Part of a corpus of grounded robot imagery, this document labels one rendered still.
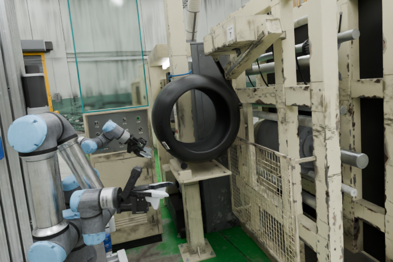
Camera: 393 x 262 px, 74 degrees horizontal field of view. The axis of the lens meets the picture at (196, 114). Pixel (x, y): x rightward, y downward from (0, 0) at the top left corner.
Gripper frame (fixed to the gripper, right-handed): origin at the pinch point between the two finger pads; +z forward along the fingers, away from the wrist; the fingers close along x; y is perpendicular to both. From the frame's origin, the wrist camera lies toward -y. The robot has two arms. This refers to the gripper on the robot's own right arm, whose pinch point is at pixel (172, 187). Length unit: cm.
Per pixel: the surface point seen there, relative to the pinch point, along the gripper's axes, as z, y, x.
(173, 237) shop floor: -25, 86, -158
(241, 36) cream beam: 39, -68, -54
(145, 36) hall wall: -194, -394, -976
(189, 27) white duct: 8, -113, -155
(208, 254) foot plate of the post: 8, 89, -128
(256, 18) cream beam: 48, -78, -56
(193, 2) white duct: 13, -129, -137
